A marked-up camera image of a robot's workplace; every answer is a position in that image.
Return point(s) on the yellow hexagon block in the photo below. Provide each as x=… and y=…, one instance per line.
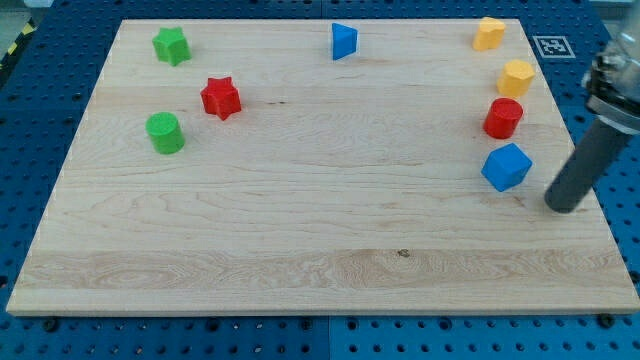
x=515, y=78

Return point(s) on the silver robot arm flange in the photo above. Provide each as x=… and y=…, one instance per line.
x=613, y=80

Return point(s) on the wooden board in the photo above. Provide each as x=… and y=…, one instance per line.
x=348, y=187

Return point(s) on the red star block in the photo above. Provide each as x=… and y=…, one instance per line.
x=221, y=98

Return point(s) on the red cylinder block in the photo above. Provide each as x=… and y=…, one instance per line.
x=503, y=118

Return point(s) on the blue triangle block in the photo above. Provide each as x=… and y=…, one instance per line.
x=344, y=40

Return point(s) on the blue cube block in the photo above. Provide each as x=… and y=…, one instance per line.
x=506, y=167

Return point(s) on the green cylinder block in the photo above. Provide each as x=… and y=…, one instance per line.
x=164, y=131

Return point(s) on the white fiducial marker tag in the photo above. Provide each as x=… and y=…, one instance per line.
x=553, y=47

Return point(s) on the green star block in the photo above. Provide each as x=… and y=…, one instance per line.
x=171, y=46

